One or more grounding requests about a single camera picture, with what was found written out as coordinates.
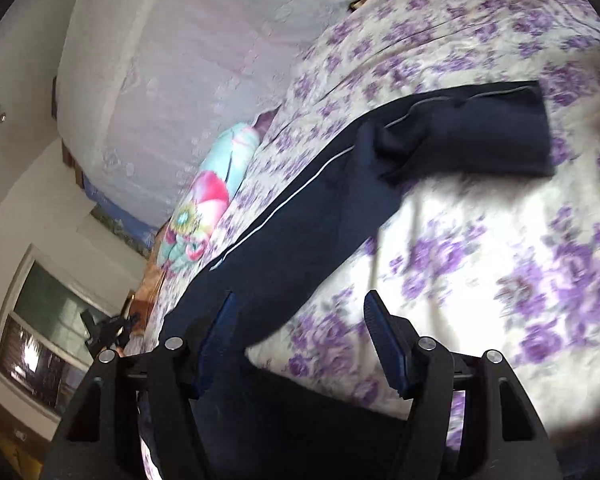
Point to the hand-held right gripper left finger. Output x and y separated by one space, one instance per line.
216 345

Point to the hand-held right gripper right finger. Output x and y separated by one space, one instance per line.
386 347

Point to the navy blue pants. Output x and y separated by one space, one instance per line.
305 220

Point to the white framed window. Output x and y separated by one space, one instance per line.
45 320

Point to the brown wooden headboard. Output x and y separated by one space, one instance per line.
147 290

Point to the purple floral bed sheet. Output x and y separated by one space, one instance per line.
480 260

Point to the folded colourful floral quilt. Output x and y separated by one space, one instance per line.
210 195

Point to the landscape wall poster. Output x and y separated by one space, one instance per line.
120 225

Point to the white lace wall cloth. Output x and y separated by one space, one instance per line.
180 60

